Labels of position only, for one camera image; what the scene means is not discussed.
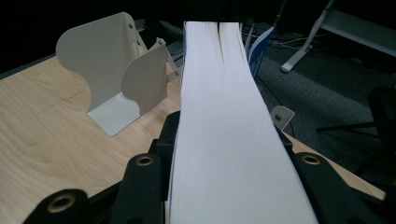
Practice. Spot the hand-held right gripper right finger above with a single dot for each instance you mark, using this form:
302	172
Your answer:
285	140

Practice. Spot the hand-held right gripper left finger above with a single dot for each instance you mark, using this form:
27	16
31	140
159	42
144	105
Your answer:
168	133

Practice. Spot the beige metal book stand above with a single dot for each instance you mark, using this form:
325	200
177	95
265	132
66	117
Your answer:
99	56

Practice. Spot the black office chair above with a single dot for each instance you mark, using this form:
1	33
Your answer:
381	124

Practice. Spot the white metal stand leg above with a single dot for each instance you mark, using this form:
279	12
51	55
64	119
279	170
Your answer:
348	25

